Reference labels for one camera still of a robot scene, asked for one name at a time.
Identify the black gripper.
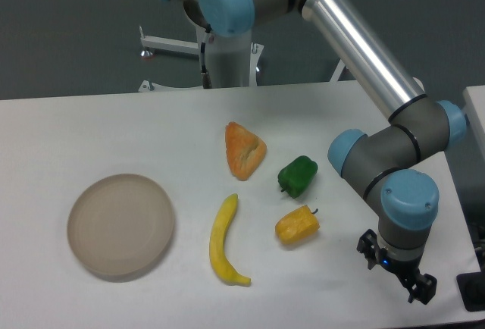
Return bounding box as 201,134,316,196
356,229,437,304

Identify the orange bread slice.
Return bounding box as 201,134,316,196
225,121,267,181

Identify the yellow bell pepper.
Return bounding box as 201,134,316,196
275,205,320,246

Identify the beige round plate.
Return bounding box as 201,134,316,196
67,174,175,282

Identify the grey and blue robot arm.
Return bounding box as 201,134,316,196
163,0,466,304

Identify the yellow banana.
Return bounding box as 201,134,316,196
208,193,252,287

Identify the white robot stand base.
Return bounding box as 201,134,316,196
136,24,355,93

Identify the black cable on stand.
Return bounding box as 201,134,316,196
199,23,213,89

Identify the white table at right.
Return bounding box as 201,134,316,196
463,85,485,139

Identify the black device at right edge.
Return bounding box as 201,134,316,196
456,272,484,312

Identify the green bell pepper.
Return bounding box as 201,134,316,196
277,155,318,199

